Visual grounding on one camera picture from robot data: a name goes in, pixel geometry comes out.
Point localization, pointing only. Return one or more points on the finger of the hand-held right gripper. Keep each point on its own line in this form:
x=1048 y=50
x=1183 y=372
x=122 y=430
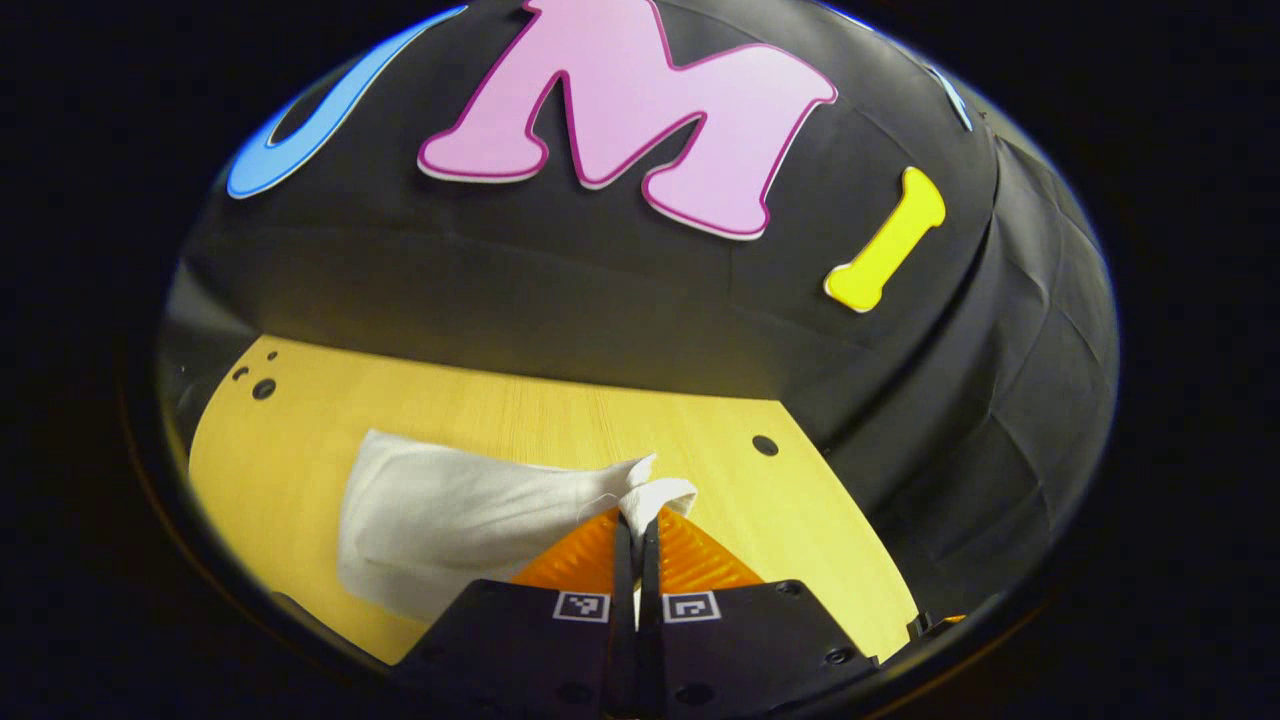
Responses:
x=935 y=626

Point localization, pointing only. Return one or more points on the white jeans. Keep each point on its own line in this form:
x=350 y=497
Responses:
x=470 y=520

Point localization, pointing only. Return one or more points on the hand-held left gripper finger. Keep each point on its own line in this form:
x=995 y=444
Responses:
x=625 y=630
x=649 y=630

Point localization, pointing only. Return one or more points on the black backdrop cloth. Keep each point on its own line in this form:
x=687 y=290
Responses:
x=600 y=290

